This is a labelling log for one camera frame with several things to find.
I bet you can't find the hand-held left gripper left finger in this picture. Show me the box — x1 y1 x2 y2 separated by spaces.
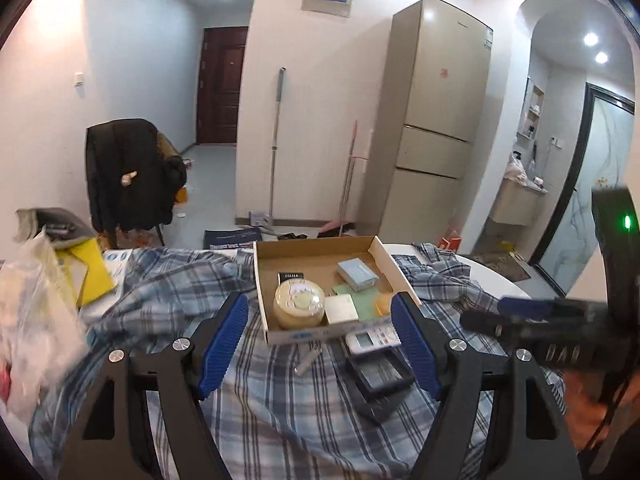
59 291 250 480

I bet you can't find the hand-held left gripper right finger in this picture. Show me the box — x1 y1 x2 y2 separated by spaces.
390 291 583 480

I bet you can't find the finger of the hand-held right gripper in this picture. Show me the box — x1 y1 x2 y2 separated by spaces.
497 296 586 321
459 309 537 342

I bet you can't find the green card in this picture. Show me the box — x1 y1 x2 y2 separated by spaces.
331 282 386 321

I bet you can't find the white square box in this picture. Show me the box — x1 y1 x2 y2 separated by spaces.
324 294 360 325

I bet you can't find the yellow round bunny tin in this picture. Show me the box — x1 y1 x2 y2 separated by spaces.
272 280 327 331

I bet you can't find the shallow cardboard box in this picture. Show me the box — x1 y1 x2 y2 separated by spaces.
252 235 423 346

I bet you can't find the person's right hand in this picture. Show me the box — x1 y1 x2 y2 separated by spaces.
562 374 613 453

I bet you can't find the white remote control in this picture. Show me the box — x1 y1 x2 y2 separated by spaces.
345 325 402 356

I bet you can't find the patterned door mat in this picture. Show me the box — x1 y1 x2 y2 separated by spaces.
470 250 531 281

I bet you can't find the black flat case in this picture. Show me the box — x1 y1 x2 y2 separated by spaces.
350 385 408 426

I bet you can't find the grey tube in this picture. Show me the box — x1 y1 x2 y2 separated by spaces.
295 349 321 377

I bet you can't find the blue plaid cloth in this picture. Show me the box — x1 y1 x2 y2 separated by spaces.
27 242 568 480

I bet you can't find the light blue box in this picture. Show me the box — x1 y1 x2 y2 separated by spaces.
336 258 378 291

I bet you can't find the dark blue bag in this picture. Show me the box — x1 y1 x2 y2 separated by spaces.
202 227 263 251

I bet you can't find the frosted glass door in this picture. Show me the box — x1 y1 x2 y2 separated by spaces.
530 82 638 296

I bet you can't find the white and blue packet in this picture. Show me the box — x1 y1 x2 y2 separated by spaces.
102 249 133 281

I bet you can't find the pink bag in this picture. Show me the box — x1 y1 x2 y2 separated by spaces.
505 152 528 181

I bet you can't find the yellow paper bag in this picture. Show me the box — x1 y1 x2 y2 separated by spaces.
55 237 118 307

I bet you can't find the pink broom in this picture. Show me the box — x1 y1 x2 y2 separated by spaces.
317 120 368 238

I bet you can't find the chair with black jacket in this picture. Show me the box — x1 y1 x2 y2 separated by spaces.
85 118 188 248

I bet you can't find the white plastic bag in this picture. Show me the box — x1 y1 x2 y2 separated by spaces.
0 227 88 423

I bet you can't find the wooden chair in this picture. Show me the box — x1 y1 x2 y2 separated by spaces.
114 132 182 248

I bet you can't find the grey bag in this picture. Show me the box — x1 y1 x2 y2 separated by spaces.
15 206 96 251

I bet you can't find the beige refrigerator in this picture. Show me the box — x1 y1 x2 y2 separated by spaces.
357 0 495 241

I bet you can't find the dark brown door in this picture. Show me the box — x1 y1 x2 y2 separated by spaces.
196 26 249 147

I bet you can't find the black square frame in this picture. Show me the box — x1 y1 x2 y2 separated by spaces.
345 347 416 403

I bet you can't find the wall-mounted sink cabinet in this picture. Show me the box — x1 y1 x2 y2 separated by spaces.
489 177 548 227

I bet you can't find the black cable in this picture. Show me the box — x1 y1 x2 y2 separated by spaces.
580 375 632 461

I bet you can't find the wall niche shelf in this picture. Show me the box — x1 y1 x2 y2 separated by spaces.
517 77 546 141

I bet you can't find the grey mop handle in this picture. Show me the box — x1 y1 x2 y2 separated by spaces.
267 66 287 231

